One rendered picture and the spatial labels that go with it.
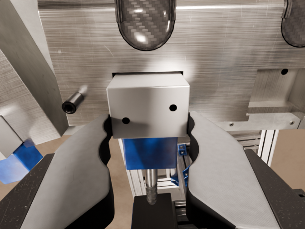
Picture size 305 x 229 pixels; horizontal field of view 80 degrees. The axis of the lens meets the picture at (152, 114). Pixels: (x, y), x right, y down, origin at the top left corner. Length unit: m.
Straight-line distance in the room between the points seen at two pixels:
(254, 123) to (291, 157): 1.43
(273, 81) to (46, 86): 0.23
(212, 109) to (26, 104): 0.18
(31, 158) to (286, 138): 1.51
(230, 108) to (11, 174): 0.25
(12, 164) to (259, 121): 0.32
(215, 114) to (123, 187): 1.47
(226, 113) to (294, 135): 1.44
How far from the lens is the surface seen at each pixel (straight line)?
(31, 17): 0.26
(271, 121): 0.31
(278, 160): 1.69
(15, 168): 0.26
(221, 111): 0.16
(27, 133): 0.24
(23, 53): 0.23
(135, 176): 1.17
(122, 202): 1.75
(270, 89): 0.21
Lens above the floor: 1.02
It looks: 62 degrees down
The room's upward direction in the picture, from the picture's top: 178 degrees clockwise
